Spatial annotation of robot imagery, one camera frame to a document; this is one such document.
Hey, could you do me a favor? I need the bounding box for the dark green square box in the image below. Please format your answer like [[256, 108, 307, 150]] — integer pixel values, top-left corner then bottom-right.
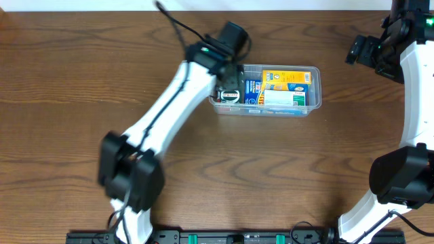
[[218, 89, 241, 104]]

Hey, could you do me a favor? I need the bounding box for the blue Kool Fever box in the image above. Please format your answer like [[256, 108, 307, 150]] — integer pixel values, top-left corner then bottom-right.
[[244, 80, 309, 116]]

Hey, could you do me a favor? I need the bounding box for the clear plastic container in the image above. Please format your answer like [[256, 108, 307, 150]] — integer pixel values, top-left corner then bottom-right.
[[209, 64, 322, 117]]

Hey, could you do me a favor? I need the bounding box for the yellow cough syrup box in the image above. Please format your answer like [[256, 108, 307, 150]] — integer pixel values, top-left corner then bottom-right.
[[262, 70, 311, 85]]

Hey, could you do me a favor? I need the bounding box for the white and green box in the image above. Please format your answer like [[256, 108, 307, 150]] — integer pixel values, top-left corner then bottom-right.
[[264, 90, 306, 106]]

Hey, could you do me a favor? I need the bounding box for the red Panadol box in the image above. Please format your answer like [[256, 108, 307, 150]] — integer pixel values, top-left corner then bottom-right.
[[214, 89, 220, 100]]

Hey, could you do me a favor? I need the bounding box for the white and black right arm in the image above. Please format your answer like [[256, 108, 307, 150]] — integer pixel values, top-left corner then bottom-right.
[[322, 0, 433, 243]]

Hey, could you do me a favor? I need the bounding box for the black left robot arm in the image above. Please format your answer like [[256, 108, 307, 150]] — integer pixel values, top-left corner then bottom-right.
[[98, 40, 245, 243]]

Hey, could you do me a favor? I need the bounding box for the black mounting rail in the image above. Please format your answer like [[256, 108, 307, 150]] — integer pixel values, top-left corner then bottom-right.
[[65, 228, 407, 244]]

